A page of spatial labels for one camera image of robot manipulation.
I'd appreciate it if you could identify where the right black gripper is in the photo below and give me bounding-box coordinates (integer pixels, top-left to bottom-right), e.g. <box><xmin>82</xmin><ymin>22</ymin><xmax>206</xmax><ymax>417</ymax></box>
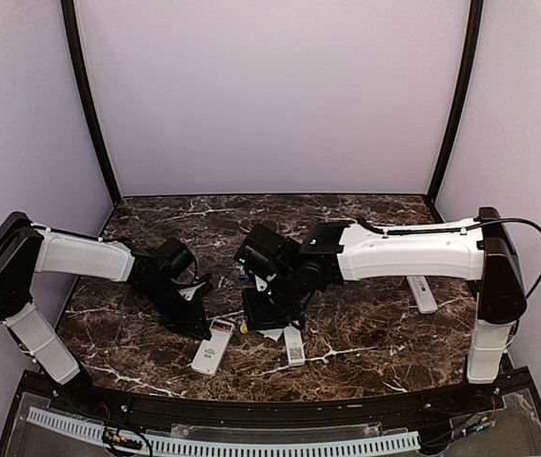
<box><xmin>240</xmin><ymin>268</ymin><xmax>306</xmax><ymax>330</ymax></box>

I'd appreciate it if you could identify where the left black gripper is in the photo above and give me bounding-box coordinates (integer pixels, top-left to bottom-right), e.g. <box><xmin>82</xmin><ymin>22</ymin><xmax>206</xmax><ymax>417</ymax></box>
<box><xmin>137</xmin><ymin>277</ymin><xmax>210</xmax><ymax>340</ymax></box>

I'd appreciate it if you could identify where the white square battery cover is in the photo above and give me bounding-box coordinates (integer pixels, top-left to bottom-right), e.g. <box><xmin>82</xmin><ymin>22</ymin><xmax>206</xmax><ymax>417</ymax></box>
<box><xmin>260</xmin><ymin>328</ymin><xmax>283</xmax><ymax>342</ymax></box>

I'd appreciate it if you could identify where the white TCL air-conditioner remote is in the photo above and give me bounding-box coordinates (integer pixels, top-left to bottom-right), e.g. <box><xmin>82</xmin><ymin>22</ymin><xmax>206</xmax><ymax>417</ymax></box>
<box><xmin>190</xmin><ymin>319</ymin><xmax>235</xmax><ymax>376</ymax></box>

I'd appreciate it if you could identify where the slim white remote control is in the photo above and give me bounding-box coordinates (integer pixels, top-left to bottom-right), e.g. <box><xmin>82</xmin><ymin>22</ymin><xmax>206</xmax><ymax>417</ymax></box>
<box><xmin>283</xmin><ymin>327</ymin><xmax>306</xmax><ymax>368</ymax></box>

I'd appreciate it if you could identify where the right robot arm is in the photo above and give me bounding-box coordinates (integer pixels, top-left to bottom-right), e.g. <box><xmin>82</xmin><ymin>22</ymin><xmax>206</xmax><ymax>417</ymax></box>
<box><xmin>234</xmin><ymin>207</ymin><xmax>532</xmax><ymax>413</ymax></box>

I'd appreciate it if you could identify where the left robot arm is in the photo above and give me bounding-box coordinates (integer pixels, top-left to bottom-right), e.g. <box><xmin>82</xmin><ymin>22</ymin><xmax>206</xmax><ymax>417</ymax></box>
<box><xmin>0</xmin><ymin>211</ymin><xmax>212</xmax><ymax>415</ymax></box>

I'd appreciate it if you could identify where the white remote at right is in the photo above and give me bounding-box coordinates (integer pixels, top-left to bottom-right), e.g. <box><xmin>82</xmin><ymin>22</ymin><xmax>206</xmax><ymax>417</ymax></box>
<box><xmin>406</xmin><ymin>276</ymin><xmax>438</xmax><ymax>314</ymax></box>

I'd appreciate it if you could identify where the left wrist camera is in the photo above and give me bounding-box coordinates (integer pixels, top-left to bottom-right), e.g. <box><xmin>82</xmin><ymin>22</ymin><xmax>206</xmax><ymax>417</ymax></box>
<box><xmin>179</xmin><ymin>273</ymin><xmax>213</xmax><ymax>301</ymax></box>

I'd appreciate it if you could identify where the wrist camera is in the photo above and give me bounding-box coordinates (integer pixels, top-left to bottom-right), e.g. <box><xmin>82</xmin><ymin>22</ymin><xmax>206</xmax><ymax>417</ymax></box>
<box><xmin>179</xmin><ymin>273</ymin><xmax>213</xmax><ymax>301</ymax></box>
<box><xmin>237</xmin><ymin>247</ymin><xmax>277</xmax><ymax>292</ymax></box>

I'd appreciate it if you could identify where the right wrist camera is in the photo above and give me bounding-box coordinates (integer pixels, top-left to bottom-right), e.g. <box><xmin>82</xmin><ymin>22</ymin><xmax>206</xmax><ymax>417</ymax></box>
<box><xmin>237</xmin><ymin>247</ymin><xmax>277</xmax><ymax>292</ymax></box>

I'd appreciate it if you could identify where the black front rail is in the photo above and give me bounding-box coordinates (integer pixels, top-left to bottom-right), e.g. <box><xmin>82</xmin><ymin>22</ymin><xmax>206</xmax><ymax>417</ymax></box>
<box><xmin>46</xmin><ymin>375</ymin><xmax>500</xmax><ymax>432</ymax></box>

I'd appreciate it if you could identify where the white slotted cable duct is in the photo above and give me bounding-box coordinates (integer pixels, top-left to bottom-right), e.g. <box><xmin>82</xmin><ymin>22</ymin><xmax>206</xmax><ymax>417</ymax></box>
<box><xmin>27</xmin><ymin>407</ymin><xmax>420</xmax><ymax>456</ymax></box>

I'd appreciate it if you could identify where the left black frame post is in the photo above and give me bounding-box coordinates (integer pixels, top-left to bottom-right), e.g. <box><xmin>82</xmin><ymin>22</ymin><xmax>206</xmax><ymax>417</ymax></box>
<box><xmin>60</xmin><ymin>0</ymin><xmax>122</xmax><ymax>206</ymax></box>

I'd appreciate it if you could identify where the black frame post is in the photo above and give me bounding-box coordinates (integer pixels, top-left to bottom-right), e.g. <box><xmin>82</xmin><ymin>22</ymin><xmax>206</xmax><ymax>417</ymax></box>
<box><xmin>426</xmin><ymin>0</ymin><xmax>484</xmax><ymax>207</ymax></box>
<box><xmin>60</xmin><ymin>0</ymin><xmax>122</xmax><ymax>206</ymax></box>

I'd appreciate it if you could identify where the right black frame post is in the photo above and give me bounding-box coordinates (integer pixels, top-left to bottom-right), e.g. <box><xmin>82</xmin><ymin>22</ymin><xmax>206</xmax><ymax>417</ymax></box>
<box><xmin>426</xmin><ymin>0</ymin><xmax>484</xmax><ymax>207</ymax></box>

